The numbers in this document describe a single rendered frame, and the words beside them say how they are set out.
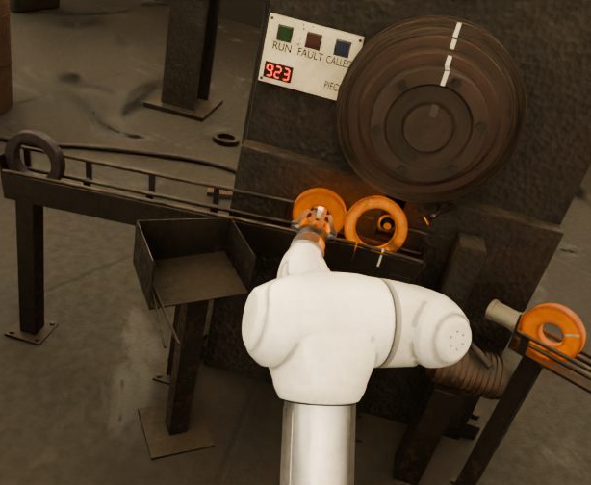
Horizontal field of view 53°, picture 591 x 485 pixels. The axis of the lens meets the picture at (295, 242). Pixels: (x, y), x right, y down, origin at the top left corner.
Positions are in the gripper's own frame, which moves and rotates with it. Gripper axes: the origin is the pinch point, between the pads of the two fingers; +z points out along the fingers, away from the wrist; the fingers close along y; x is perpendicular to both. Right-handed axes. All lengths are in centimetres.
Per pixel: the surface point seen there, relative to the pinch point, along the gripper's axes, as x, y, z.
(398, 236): -2.4, 23.7, 0.7
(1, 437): -75, -73, -49
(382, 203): 5.1, 16.6, 3.3
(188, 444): -75, -21, -33
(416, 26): 54, 11, 0
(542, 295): -84, 121, 123
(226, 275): -15.6, -19.7, -21.7
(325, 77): 33.5, -7.9, 12.0
